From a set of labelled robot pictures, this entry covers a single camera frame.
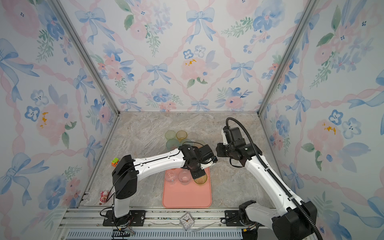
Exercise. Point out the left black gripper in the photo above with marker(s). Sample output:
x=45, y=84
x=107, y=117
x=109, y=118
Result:
x=196, y=176

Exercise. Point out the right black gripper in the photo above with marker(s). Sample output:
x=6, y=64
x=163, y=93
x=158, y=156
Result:
x=219, y=149

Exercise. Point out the yellow green cup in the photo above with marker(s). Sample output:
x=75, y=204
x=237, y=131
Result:
x=199, y=143

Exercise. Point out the teal textured cup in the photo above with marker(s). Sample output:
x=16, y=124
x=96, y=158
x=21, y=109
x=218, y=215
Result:
x=172, y=144
x=185, y=141

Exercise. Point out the clear frosted cup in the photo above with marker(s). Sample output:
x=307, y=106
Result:
x=193, y=136

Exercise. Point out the clear textured cup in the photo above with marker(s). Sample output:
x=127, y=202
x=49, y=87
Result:
x=184, y=177

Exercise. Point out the small clear glass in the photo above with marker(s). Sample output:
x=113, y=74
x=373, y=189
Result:
x=171, y=177

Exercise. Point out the bright green glass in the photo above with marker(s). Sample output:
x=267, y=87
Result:
x=201, y=180

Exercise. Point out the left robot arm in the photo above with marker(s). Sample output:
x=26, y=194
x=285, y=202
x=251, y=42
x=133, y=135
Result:
x=130, y=171

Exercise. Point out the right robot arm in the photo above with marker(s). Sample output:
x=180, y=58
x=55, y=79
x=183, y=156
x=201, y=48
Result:
x=291, y=218

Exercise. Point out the pink rectangular tray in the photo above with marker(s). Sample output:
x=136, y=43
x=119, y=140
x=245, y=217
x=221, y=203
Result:
x=178, y=196

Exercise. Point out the amber yellow cup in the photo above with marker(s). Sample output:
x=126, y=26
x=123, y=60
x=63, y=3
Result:
x=181, y=135

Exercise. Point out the light green textured cup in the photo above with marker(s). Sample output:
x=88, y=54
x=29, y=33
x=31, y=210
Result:
x=170, y=135

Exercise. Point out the small white clock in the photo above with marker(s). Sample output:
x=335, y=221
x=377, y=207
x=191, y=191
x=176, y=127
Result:
x=187, y=221

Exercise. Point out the orange green toy block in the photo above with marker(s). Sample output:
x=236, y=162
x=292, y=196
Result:
x=115, y=162

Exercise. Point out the pink bear figurine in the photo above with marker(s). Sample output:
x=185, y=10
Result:
x=104, y=197

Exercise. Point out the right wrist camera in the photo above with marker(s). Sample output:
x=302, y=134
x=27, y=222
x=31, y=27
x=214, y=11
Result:
x=233, y=136

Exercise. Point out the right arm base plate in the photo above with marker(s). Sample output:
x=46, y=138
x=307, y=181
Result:
x=239, y=218

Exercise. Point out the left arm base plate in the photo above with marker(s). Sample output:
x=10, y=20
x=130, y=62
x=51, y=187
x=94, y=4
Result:
x=124, y=217

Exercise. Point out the aluminium front rail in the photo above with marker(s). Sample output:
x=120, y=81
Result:
x=90, y=223

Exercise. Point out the right corner aluminium post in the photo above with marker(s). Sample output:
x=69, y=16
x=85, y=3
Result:
x=291, y=47

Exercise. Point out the corner aluminium post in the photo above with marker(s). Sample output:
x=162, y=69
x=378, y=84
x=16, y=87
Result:
x=291, y=47
x=69, y=27

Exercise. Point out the left corner aluminium post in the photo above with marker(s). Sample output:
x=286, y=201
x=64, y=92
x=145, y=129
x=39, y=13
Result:
x=69, y=27

